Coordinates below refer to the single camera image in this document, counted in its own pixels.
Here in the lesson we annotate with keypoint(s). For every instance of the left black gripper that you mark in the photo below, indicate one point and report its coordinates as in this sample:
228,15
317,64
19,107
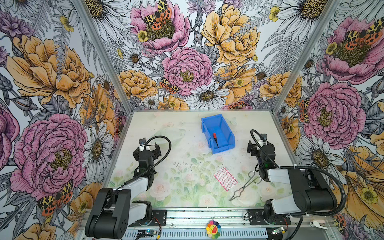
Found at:
156,152

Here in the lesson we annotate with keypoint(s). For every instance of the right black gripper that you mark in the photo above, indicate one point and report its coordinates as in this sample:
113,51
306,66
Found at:
254,148

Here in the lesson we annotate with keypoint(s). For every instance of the red black screwdriver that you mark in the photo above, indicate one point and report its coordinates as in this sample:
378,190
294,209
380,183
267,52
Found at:
216,139

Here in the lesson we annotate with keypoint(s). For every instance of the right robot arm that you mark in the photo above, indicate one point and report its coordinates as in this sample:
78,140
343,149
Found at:
314,190

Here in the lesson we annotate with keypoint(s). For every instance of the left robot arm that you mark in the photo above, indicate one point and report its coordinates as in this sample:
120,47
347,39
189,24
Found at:
115,209

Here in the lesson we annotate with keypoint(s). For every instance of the blue plastic bin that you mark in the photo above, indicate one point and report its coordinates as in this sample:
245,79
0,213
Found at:
217,124

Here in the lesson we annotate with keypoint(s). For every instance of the pink sticker sheet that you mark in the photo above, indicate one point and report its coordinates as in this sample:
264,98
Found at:
225,178

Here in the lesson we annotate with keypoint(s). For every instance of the green circuit board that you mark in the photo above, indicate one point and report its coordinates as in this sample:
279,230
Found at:
148,233

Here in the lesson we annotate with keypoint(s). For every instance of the right small circuit board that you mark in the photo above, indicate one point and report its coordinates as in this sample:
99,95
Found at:
280,230

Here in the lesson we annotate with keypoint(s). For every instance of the pink bear figurine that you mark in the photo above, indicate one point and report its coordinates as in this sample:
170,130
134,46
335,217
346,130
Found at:
95,227

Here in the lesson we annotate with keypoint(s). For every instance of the rainbow flower toy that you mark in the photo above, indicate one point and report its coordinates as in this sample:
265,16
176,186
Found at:
213,229

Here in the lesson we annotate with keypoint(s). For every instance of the white plastic clip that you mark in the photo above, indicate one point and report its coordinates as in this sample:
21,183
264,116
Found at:
320,224

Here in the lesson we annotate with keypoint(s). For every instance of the metal wire tongs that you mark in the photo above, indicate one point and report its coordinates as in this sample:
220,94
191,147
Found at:
253,179

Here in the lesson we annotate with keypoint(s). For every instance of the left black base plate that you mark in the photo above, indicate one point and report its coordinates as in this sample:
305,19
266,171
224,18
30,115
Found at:
158,218

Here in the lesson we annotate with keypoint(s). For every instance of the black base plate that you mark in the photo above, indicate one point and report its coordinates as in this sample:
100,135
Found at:
158,218
259,217

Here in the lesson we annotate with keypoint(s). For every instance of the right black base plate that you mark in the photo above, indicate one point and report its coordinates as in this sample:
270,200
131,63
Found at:
259,217

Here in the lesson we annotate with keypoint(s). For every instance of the white vented cable duct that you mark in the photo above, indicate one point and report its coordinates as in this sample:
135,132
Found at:
225,234

